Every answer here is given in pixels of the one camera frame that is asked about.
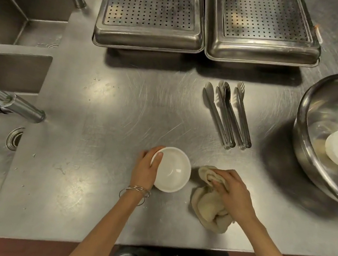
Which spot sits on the person's left hand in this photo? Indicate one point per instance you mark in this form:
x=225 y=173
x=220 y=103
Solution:
x=143 y=173

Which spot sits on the person's right hand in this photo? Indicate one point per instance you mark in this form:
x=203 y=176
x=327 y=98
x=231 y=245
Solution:
x=235 y=196

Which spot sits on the person's right thumb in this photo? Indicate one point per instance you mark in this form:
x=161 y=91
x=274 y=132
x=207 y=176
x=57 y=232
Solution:
x=218 y=187

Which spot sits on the person's left thumb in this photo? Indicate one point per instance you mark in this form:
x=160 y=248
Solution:
x=157 y=161

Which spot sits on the small white bowl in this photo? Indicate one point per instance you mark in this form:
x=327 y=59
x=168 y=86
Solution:
x=174 y=170

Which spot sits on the beige cloth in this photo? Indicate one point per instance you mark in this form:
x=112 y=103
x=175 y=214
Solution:
x=209 y=206

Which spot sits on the person's left forearm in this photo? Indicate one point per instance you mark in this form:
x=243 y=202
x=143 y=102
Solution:
x=105 y=229

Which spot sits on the silver wrist bangles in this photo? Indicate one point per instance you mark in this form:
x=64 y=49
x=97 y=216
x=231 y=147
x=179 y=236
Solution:
x=135 y=190

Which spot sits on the metal tongs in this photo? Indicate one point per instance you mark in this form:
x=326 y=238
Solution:
x=243 y=116
x=218 y=117
x=231 y=117

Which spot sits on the large steel mixing bowl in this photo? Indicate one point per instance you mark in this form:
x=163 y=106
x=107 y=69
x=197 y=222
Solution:
x=332 y=106

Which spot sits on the round sink drain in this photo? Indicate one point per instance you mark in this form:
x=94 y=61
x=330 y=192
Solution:
x=15 y=138

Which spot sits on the perforated steel tray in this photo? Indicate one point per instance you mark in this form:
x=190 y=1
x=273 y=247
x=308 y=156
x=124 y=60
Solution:
x=154 y=0
x=263 y=16

